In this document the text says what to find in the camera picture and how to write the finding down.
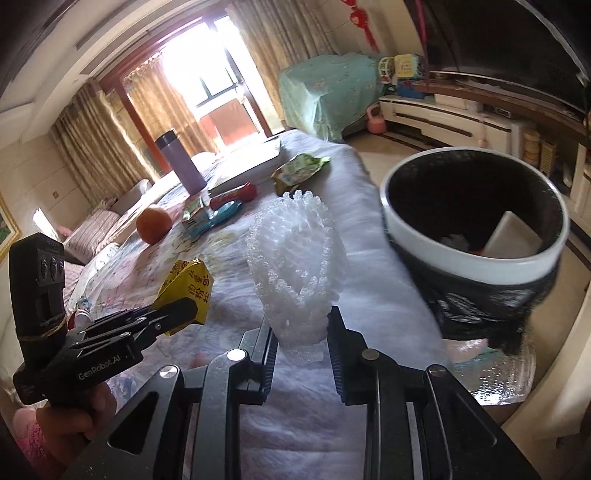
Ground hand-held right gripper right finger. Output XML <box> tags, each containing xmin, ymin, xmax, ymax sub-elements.
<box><xmin>328</xmin><ymin>306</ymin><xmax>540</xmax><ymax>480</ymax></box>

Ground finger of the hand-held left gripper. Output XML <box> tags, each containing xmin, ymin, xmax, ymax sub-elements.
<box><xmin>68</xmin><ymin>305</ymin><xmax>160</xmax><ymax>340</ymax></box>
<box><xmin>74</xmin><ymin>296</ymin><xmax>200</xmax><ymax>357</ymax></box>

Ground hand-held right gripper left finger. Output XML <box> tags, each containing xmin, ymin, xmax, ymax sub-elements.
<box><xmin>64</xmin><ymin>318</ymin><xmax>279</xmax><ymax>480</ymax></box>

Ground yellow snack packet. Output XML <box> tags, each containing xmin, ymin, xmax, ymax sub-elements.
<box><xmin>156</xmin><ymin>257</ymin><xmax>214</xmax><ymax>339</ymax></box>

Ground white foam fruit net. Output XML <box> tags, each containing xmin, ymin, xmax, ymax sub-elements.
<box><xmin>246</xmin><ymin>188</ymin><xmax>350</xmax><ymax>364</ymax></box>

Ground white rimmed trash bin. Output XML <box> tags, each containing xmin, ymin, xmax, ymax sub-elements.
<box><xmin>382</xmin><ymin>151</ymin><xmax>563</xmax><ymax>357</ymax></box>

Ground person's left hand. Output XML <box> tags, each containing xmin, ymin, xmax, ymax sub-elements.
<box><xmin>36</xmin><ymin>382</ymin><xmax>115</xmax><ymax>445</ymax></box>

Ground gold framed painting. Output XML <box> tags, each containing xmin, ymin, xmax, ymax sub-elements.
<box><xmin>0</xmin><ymin>193</ymin><xmax>22</xmax><ymax>260</ymax></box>

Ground striped pink pillow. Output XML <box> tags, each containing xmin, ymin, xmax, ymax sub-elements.
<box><xmin>68</xmin><ymin>209</ymin><xmax>122</xmax><ymax>254</ymax></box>

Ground orange fruit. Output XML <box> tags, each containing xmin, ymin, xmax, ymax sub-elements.
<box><xmin>135</xmin><ymin>206</ymin><xmax>173</xmax><ymax>246</ymax></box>

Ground green drink carton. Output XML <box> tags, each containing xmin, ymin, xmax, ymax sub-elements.
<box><xmin>181</xmin><ymin>196</ymin><xmax>214</xmax><ymax>239</ymax></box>

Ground blue packet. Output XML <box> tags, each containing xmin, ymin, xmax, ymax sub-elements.
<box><xmin>203</xmin><ymin>200</ymin><xmax>244</xmax><ymax>228</ymax></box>

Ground grey sofa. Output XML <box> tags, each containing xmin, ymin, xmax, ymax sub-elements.
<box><xmin>62</xmin><ymin>178</ymin><xmax>154</xmax><ymax>266</ymax></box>

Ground red snack packet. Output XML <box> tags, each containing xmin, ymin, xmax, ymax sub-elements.
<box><xmin>209</xmin><ymin>182</ymin><xmax>257</xmax><ymax>209</ymax></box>

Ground pink fabric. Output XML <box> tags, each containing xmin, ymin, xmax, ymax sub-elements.
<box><xmin>11</xmin><ymin>407</ymin><xmax>63</xmax><ymax>478</ymax></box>

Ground purple thermos bottle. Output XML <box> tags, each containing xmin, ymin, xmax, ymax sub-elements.
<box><xmin>154</xmin><ymin>130</ymin><xmax>209</xmax><ymax>193</ymax></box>

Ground beige curtain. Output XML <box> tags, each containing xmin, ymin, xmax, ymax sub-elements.
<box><xmin>50</xmin><ymin>82</ymin><xmax>145</xmax><ymax>205</ymax></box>
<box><xmin>230</xmin><ymin>0</ymin><xmax>339</xmax><ymax>136</ymax></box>
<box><xmin>124</xmin><ymin>52</ymin><xmax>209</xmax><ymax>158</ymax></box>

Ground white flat book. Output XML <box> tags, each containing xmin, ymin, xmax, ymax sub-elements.
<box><xmin>207</xmin><ymin>137</ymin><xmax>283</xmax><ymax>193</ymax></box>

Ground green crumpled snack packet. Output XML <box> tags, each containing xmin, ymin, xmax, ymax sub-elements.
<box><xmin>270</xmin><ymin>153</ymin><xmax>332</xmax><ymax>198</ymax></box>

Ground wooden framed balcony window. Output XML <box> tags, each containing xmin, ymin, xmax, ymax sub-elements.
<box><xmin>99</xmin><ymin>14</ymin><xmax>278</xmax><ymax>160</ymax></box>

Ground pink kettlebell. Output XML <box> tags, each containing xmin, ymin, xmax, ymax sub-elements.
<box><xmin>366</xmin><ymin>103</ymin><xmax>387</xmax><ymax>136</ymax></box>

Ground teal covered furniture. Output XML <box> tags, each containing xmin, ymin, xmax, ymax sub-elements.
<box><xmin>278</xmin><ymin>52</ymin><xmax>387</xmax><ymax>142</ymax></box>

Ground white tv cabinet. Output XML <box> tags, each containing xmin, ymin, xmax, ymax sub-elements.
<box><xmin>378</xmin><ymin>93</ymin><xmax>526</xmax><ymax>154</ymax></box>

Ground yellow plastic toy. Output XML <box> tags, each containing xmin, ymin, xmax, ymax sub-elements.
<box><xmin>378</xmin><ymin>52</ymin><xmax>428</xmax><ymax>89</ymax></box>

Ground black television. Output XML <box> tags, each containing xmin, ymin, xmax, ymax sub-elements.
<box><xmin>405</xmin><ymin>0</ymin><xmax>589</xmax><ymax>121</ymax></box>

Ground red knot wall decoration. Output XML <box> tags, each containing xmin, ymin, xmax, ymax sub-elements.
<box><xmin>341</xmin><ymin>0</ymin><xmax>380</xmax><ymax>52</ymax></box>

